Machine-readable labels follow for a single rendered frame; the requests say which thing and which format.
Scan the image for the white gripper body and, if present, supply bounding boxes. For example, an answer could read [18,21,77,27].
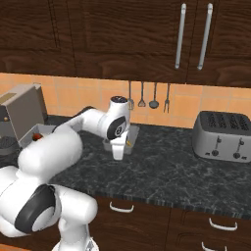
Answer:
[110,132,128,162]

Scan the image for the grey container with yellow food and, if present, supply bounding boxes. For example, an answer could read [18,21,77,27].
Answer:
[102,125,140,155]

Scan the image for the hanging meat fork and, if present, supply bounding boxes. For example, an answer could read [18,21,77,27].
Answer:
[163,82,172,114]

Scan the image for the grey container with red food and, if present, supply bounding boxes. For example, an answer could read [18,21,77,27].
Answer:
[18,123,57,149]

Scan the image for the hanging slotted spatula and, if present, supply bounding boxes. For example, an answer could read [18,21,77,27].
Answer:
[127,80,135,111]

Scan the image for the hanging triangular spatula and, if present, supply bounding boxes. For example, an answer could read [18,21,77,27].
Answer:
[137,80,147,108]

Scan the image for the hanging ladle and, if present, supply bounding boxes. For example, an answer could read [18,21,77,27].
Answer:
[148,81,160,110]

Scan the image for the dark wood drawer front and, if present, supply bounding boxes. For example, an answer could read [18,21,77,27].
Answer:
[166,232,251,251]
[168,207,251,251]
[87,195,173,251]

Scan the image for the silver four-slot toaster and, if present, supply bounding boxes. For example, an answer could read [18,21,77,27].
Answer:
[191,110,251,164]

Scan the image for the grey coffee machine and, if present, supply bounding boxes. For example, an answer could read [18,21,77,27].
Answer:
[0,83,49,157]

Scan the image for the dark wood cupboard door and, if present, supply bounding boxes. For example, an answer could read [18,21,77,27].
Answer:
[67,0,190,84]
[0,0,76,78]
[185,0,251,88]

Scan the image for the white drawer handle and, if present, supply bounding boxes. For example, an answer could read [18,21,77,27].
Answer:
[109,201,135,214]
[208,218,239,232]
[201,241,228,251]

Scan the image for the silver cupboard handle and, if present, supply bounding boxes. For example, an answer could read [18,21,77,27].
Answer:
[196,3,214,71]
[174,3,187,70]

